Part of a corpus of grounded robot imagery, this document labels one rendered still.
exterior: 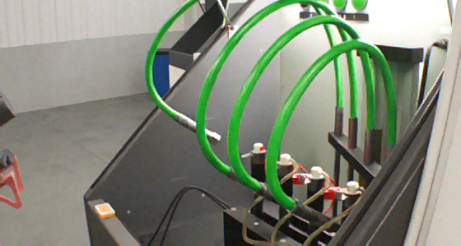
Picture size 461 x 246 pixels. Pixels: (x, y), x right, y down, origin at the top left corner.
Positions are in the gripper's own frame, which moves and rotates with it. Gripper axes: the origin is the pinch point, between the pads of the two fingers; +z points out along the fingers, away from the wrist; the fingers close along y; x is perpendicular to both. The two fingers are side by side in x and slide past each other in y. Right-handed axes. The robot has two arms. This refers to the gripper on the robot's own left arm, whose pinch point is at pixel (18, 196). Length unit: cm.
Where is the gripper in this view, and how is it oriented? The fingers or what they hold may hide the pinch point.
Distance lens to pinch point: 103.6
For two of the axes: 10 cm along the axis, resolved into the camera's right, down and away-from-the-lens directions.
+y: -3.8, -2.1, 9.0
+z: 4.4, 8.1, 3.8
